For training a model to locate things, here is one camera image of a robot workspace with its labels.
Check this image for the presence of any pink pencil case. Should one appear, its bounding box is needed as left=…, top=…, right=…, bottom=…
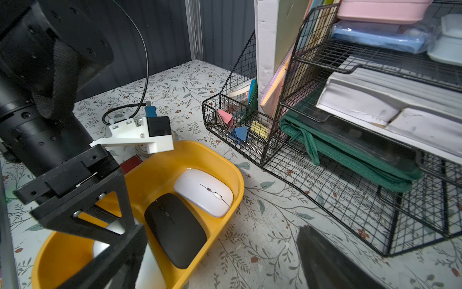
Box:
left=337, top=0, right=433, bottom=24

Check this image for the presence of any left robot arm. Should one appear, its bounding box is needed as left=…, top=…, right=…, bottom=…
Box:
left=1, top=1, right=148, bottom=289

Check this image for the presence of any green cloth bag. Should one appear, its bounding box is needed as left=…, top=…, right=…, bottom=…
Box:
left=280, top=90, right=424, bottom=193

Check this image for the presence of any white book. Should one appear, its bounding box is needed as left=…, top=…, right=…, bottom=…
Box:
left=254, top=0, right=312, bottom=93

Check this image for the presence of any black wire desk organizer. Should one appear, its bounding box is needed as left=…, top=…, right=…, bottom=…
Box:
left=202, top=1, right=462, bottom=256

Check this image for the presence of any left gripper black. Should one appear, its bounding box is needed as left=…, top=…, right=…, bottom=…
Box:
left=14, top=145, right=148, bottom=289

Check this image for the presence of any silver computer mouse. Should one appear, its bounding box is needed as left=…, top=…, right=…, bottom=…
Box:
left=93, top=220, right=167, bottom=289

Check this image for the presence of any white paper stack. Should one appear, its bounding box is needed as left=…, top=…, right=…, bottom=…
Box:
left=316, top=54, right=462, bottom=163

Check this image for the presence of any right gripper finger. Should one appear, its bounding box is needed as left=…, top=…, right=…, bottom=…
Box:
left=297, top=225, right=384, bottom=289

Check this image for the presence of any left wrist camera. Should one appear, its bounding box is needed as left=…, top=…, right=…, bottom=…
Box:
left=90, top=106, right=174, bottom=154

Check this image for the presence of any yellow storage box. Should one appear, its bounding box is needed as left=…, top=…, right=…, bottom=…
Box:
left=31, top=140, right=244, bottom=289

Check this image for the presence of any black computer mouse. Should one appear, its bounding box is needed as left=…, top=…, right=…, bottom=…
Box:
left=144, top=193, right=207, bottom=269

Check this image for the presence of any white computer mouse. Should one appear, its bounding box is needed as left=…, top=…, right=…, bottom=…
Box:
left=174, top=169, right=233, bottom=218

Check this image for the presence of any red wallet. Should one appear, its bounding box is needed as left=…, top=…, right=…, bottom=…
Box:
left=120, top=155, right=143, bottom=175

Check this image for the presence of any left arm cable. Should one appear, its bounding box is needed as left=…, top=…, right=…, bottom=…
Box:
left=102, top=0, right=150, bottom=126

